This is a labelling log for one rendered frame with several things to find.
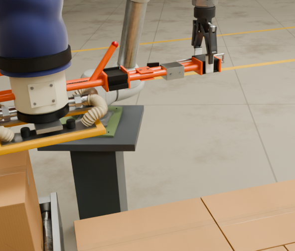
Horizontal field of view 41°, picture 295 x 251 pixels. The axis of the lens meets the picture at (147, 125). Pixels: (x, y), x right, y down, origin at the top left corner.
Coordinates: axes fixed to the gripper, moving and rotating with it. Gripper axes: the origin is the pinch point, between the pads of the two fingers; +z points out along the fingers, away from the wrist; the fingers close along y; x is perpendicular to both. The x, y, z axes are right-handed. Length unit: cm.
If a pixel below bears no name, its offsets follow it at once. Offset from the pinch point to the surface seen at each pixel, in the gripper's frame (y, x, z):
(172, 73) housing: 3.7, -14.1, 1.1
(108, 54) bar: 1.9, -35.9, -8.6
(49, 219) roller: -24, -63, 70
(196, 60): 1.1, -3.6, -1.8
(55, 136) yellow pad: 14, -58, 11
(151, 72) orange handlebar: 3.3, -21.7, -0.5
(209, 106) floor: -217, 124, 124
